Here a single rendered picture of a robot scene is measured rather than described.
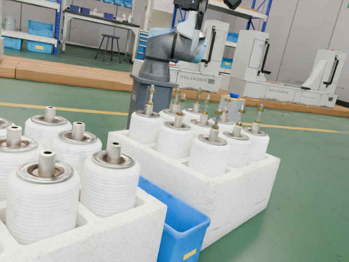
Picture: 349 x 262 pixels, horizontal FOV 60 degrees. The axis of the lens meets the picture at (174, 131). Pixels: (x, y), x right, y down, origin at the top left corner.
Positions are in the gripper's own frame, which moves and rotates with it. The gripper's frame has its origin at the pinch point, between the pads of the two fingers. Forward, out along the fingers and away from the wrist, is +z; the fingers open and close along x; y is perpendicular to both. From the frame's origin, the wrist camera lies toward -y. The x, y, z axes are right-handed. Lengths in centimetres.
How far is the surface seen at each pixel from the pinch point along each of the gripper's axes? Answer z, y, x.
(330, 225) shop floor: 47, -54, -9
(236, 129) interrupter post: 19.5, -15.4, -1.1
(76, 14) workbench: -25, 218, -491
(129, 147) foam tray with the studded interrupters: 30.1, 12.7, 0.2
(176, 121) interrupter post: 19.9, 1.0, 0.9
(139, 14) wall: -76, 167, -851
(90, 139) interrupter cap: 21.2, 16.9, 24.3
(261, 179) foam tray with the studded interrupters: 33.3, -26.7, -3.2
